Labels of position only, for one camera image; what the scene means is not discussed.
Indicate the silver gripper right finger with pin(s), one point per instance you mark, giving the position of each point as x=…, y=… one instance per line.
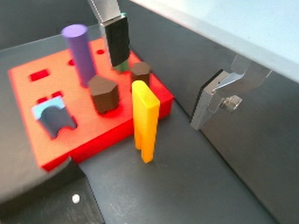
x=220, y=94

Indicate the red peg board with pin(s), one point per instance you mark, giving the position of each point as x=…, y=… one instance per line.
x=48, y=77

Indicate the brown round peg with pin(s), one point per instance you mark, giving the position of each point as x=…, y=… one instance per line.
x=140, y=72

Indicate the blue arch peg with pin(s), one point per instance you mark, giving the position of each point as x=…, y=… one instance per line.
x=52, y=115

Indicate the green star peg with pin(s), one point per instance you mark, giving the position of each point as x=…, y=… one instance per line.
x=122, y=67

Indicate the yellow square-circle peg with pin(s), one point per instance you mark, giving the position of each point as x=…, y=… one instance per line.
x=145, y=113

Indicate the purple cylinder peg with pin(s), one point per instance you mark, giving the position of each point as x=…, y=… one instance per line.
x=76, y=36

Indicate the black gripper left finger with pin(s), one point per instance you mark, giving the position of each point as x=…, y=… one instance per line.
x=113, y=28

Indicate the brown hexagon peg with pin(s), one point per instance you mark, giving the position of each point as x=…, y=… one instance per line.
x=104, y=95

